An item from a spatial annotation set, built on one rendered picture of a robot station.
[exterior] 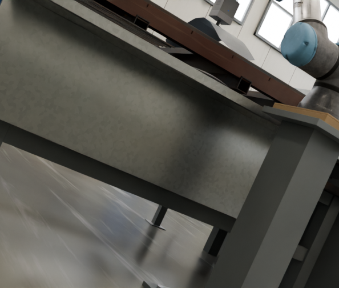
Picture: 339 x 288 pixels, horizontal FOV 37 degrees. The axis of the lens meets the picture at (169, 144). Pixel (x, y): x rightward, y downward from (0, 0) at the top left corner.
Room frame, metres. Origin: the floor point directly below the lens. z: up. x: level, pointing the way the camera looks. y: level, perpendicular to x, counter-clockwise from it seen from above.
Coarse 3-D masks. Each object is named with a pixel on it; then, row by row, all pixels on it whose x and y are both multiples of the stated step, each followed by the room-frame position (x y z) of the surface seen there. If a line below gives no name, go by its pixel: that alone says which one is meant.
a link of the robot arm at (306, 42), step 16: (304, 0) 1.58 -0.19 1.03; (304, 16) 1.54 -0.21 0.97; (320, 16) 1.56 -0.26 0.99; (288, 32) 1.51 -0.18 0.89; (304, 32) 1.45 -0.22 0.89; (320, 32) 1.48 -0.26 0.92; (288, 48) 1.49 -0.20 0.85; (304, 48) 1.44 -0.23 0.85; (320, 48) 1.45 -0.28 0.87; (336, 48) 1.49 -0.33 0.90; (304, 64) 1.47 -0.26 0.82; (320, 64) 1.47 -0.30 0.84
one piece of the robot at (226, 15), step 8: (216, 0) 2.20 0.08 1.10; (224, 0) 2.15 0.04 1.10; (232, 0) 2.18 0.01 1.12; (216, 8) 2.18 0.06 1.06; (224, 8) 2.16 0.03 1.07; (232, 8) 2.18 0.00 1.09; (216, 16) 2.16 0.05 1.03; (224, 16) 2.17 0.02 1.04; (232, 16) 2.19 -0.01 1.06; (216, 24) 2.20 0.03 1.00; (224, 24) 2.22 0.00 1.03
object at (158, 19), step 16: (112, 0) 1.58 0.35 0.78; (128, 0) 1.60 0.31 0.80; (144, 16) 1.63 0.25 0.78; (160, 16) 1.66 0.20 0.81; (160, 32) 1.67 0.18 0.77; (176, 32) 1.69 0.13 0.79; (192, 32) 1.71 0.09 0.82; (192, 48) 1.72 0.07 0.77; (208, 48) 1.75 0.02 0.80; (224, 64) 1.78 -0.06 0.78; (240, 64) 1.81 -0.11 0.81; (256, 80) 1.85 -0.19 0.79; (272, 80) 1.88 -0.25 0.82; (272, 96) 1.89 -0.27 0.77; (288, 96) 1.92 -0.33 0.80
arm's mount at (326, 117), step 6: (282, 108) 1.58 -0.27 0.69; (288, 108) 1.56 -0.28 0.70; (294, 108) 1.53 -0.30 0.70; (300, 108) 1.51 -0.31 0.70; (306, 114) 1.48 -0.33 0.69; (312, 114) 1.47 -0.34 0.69; (318, 114) 1.45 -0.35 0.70; (324, 114) 1.43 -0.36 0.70; (324, 120) 1.42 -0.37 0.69; (330, 120) 1.43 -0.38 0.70; (336, 120) 1.44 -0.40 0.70; (336, 126) 1.45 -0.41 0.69
